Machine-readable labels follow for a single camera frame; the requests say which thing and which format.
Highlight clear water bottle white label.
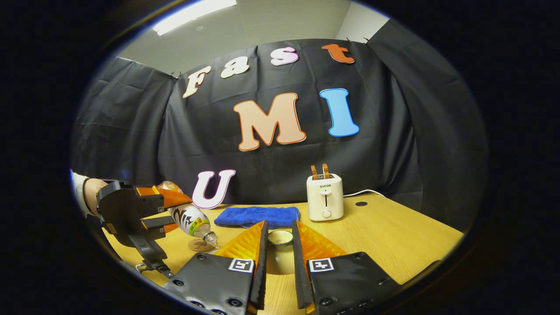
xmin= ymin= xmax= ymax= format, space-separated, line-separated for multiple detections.
xmin=157 ymin=181 xmax=219 ymax=249

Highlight cream teacup lid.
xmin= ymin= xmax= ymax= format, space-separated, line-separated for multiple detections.
xmin=266 ymin=230 xmax=294 ymax=276

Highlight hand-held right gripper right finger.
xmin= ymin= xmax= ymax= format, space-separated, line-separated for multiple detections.
xmin=291 ymin=220 xmax=401 ymax=315

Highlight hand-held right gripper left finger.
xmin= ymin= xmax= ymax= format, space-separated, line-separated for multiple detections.
xmin=162 ymin=220 xmax=269 ymax=315

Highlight round cork coaster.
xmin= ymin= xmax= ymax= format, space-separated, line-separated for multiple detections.
xmin=188 ymin=238 xmax=217 ymax=253

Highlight black backdrop cloth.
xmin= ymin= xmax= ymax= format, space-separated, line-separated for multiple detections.
xmin=69 ymin=18 xmax=488 ymax=232

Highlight blue towel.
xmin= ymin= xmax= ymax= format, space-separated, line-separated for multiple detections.
xmin=213 ymin=206 xmax=301 ymax=229

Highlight white toaster cable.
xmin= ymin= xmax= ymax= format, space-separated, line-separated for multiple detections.
xmin=343 ymin=189 xmax=386 ymax=198

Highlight cream toaster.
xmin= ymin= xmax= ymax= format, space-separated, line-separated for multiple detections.
xmin=306 ymin=174 xmax=344 ymax=222

